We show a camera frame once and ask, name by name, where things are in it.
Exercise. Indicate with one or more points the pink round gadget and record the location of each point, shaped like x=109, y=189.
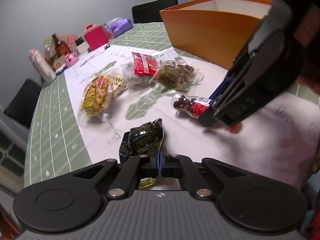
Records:
x=71, y=59

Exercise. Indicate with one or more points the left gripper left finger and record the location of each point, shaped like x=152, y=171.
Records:
x=133, y=164

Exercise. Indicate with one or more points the black foil snack packet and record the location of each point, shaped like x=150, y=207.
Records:
x=148, y=138

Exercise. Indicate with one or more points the purple tissue pack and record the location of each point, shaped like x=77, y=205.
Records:
x=118, y=26

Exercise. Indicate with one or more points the clear plastic bottle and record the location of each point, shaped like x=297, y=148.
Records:
x=49, y=50

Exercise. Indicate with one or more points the brown dried snack bag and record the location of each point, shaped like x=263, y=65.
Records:
x=174, y=74

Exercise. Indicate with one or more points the black chair far right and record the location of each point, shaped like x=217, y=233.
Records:
x=150, y=12

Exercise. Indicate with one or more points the chocolate balls clear tube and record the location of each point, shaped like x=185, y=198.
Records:
x=194, y=106

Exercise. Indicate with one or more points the small woven radio box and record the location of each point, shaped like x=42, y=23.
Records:
x=59, y=62

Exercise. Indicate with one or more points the puffed rice snack bag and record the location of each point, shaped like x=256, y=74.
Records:
x=124, y=76

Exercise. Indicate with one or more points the yellow waffle snack bag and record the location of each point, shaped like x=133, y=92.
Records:
x=97, y=97

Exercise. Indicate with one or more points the brown liquor bottle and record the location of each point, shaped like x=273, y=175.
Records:
x=61, y=47

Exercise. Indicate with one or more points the colourful sticker card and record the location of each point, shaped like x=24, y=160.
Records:
x=69, y=39

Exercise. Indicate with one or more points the orange cardboard box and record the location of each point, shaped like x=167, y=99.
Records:
x=214, y=30

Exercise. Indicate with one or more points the white silver sachet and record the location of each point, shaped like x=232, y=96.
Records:
x=169, y=54

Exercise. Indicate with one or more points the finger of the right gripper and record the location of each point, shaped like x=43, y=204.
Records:
x=207, y=119
x=221, y=88

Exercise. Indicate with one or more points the red snack packet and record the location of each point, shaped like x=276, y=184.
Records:
x=144, y=64

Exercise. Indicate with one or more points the white deer table runner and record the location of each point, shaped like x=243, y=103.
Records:
x=279, y=141

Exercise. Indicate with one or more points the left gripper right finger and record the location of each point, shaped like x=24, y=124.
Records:
x=168, y=166

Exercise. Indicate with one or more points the green grid tablecloth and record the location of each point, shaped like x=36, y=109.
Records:
x=55, y=143

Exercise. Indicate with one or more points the black chair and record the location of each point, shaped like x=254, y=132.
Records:
x=150, y=12
x=22, y=107

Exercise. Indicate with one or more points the black chair left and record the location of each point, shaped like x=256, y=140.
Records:
x=22, y=107

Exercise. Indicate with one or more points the pink square box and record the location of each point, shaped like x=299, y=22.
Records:
x=95, y=36

